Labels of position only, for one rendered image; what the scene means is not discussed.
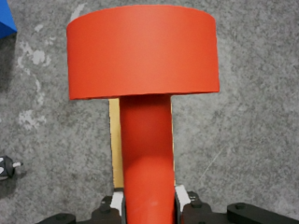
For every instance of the blue box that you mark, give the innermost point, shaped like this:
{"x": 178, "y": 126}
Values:
{"x": 7, "y": 25}

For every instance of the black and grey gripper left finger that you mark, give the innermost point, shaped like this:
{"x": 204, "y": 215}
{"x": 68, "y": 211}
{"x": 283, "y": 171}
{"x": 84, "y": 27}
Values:
{"x": 114, "y": 207}

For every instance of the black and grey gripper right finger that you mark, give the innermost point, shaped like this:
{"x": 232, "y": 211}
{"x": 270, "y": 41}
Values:
{"x": 189, "y": 206}

